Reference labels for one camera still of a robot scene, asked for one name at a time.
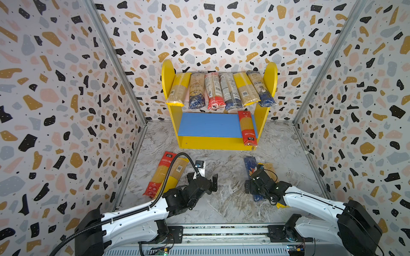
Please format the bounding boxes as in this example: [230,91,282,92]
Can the yellow top spaghetti bag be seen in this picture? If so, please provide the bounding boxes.
[167,72,192,107]
[233,72,260,107]

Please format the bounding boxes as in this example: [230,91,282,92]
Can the white label spaghetti bag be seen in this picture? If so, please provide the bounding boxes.
[219,73,243,111]

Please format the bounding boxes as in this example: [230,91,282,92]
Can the left black corrugated cable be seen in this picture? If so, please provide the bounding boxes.
[47,152,201,256]

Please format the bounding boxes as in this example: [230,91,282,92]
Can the red top spaghetti bag far-left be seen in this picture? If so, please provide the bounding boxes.
[143,151,176,199]

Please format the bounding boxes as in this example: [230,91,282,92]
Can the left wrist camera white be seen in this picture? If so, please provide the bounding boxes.
[194,160,206,179]

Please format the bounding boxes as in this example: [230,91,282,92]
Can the dark blue spaghetti bag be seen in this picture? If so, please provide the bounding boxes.
[189,72,206,109]

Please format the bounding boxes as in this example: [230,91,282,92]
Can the yellow Statime spaghetti bag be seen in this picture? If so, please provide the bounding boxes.
[258,163,288,209]

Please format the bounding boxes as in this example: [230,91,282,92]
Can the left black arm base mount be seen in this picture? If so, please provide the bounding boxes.
[150,225,184,244]

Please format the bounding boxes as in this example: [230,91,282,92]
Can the yellow shelf pink blue boards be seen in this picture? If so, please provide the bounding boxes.
[161,59,278,151]

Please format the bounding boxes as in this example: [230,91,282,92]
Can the clear yellow spaghetti bag left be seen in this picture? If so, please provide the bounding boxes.
[164,157,189,192]

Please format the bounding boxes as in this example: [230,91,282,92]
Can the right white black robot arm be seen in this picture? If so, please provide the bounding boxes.
[245,165,382,256]

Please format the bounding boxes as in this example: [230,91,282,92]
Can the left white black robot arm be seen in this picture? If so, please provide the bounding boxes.
[74,173,218,256]

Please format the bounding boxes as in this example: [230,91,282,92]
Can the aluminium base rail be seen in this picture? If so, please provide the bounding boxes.
[103,224,349,256]

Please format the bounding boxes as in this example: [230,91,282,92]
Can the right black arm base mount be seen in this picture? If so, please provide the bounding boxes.
[267,225,313,243]

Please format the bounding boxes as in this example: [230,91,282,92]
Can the yellow navy spaghetti bag figure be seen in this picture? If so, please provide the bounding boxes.
[247,70,275,107]

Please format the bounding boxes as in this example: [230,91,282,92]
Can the red ends clear spaghetti bag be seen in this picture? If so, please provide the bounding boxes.
[205,72,226,110]

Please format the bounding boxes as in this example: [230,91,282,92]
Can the blue Barilla spaghetti box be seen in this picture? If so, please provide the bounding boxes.
[244,156,264,202]

